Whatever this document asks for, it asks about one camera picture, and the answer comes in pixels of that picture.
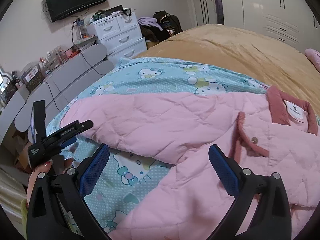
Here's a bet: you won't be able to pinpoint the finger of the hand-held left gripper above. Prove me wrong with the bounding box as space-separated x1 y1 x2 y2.
29 100 47 143
43 120 94 153

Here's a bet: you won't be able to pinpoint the pile of dark clothes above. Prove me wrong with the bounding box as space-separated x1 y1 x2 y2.
140 26 175 43

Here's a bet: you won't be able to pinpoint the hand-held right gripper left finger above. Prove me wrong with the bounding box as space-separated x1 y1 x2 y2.
26 144 112 240

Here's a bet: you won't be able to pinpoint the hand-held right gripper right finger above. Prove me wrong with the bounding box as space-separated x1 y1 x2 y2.
209 144 293 240

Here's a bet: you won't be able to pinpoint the black cable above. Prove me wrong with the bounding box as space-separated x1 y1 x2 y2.
71 19 107 77
41 80 61 111

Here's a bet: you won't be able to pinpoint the white wardrobe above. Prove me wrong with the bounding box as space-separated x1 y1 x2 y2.
217 0 320 50

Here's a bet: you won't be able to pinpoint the person's left hand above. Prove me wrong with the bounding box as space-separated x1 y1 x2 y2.
26 158 75 204

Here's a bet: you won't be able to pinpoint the white door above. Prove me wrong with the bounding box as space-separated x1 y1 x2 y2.
191 0 223 27

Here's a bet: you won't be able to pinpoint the purple cloth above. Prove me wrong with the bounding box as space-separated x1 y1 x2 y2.
138 17 164 30

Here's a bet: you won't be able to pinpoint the cream satin cloth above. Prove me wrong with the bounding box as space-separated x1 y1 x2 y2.
0 167 28 230

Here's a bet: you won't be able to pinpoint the tan bed cover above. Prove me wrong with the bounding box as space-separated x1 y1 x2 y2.
135 24 320 108

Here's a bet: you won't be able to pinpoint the cardboard box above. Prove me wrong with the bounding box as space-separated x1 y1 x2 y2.
12 140 34 173

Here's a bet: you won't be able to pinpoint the pink quilted blanket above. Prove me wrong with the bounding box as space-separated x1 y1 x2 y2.
60 85 320 240

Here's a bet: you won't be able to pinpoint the black bag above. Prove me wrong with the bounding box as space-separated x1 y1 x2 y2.
153 10 183 34

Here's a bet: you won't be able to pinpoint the grey rounded cabinet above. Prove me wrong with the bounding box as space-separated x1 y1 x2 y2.
0 44 115 140

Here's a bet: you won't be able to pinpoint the cluttered small desk items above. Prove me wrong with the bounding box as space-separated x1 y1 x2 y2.
0 17 98 100

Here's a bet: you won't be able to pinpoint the blue cartoon print blanket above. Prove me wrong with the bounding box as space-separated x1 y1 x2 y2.
47 57 320 235

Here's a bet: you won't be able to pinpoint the white plastic drawer unit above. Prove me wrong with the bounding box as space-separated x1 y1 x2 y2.
86 11 147 59

